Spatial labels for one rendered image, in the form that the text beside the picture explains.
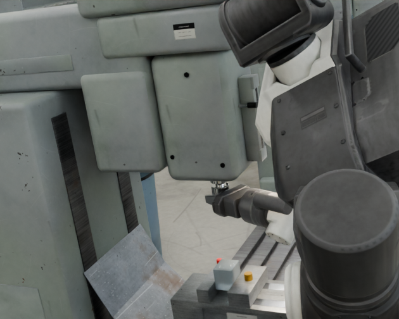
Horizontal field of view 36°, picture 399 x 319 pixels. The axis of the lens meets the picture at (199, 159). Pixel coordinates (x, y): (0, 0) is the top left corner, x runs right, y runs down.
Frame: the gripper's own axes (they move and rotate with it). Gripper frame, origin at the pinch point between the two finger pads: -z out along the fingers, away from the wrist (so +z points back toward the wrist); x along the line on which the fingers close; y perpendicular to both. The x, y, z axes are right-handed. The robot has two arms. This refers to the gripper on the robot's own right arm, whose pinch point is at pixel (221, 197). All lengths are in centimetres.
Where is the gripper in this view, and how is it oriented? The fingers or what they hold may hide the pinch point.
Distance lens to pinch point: 158.1
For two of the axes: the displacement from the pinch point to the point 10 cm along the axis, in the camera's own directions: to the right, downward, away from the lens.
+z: 6.5, 1.3, -7.5
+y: 1.4, 9.5, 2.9
